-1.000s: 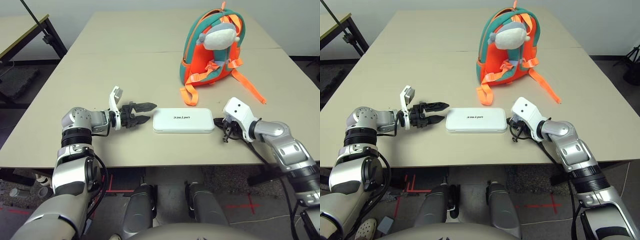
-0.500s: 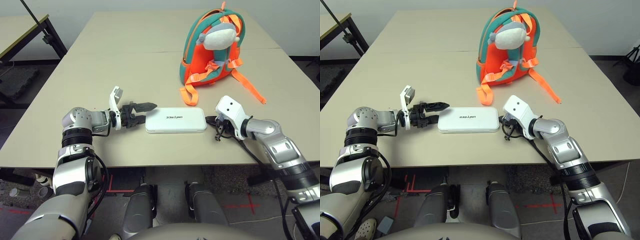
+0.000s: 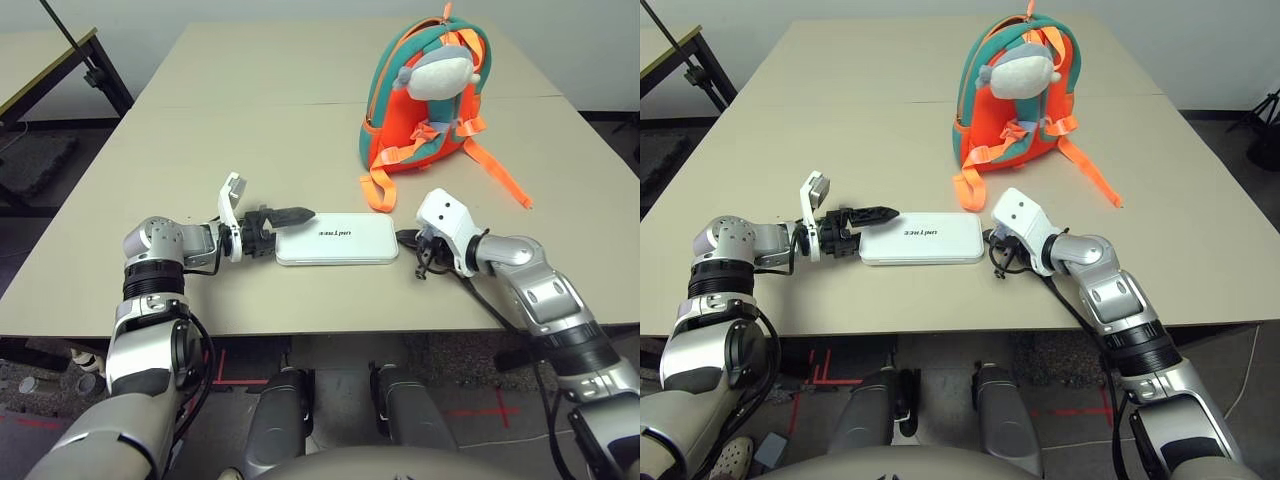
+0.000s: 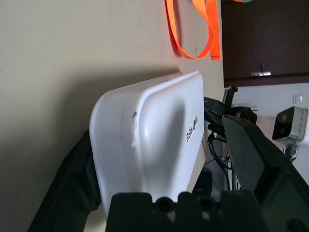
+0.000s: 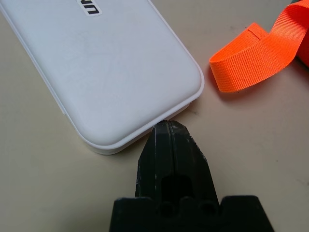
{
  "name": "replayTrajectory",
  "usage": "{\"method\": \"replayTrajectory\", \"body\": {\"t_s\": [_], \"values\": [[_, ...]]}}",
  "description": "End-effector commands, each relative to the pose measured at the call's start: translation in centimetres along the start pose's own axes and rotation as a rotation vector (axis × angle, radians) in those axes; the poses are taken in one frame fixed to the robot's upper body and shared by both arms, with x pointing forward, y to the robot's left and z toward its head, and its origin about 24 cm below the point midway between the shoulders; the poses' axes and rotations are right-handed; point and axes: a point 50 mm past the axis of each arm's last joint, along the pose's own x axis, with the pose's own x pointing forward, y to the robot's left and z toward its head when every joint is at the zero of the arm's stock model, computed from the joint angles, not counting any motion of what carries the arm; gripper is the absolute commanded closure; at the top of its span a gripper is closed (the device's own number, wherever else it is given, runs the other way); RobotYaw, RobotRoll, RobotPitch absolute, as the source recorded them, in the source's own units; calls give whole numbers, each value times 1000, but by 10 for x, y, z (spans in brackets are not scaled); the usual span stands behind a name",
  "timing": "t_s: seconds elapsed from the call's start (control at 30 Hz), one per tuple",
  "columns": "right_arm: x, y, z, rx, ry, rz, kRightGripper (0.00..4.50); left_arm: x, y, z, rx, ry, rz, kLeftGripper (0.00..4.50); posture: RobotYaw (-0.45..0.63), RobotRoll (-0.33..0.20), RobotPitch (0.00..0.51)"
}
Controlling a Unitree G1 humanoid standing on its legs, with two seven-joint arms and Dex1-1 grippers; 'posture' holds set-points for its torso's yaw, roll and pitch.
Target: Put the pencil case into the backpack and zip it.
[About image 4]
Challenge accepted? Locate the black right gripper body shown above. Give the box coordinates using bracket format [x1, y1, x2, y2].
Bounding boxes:
[223, 86, 258, 124]

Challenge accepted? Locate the dark brown cabinet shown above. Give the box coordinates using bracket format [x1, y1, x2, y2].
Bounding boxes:
[221, 0, 309, 88]

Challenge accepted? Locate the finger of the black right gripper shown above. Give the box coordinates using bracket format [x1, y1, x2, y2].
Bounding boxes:
[204, 96, 227, 126]

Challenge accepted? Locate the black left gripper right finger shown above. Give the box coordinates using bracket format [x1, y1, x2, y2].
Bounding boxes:
[221, 114, 309, 232]

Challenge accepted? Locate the orange and teal backpack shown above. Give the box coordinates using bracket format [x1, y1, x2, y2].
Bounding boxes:
[164, 0, 254, 60]

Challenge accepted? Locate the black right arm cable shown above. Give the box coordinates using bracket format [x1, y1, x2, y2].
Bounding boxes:
[207, 134, 239, 191]

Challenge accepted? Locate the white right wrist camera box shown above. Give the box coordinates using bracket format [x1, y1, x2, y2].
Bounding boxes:
[255, 105, 309, 147]

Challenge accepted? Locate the white plastic pencil case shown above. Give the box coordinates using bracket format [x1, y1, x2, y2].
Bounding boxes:
[88, 70, 206, 220]

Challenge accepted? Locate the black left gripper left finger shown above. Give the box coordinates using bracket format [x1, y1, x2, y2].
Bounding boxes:
[28, 129, 102, 232]

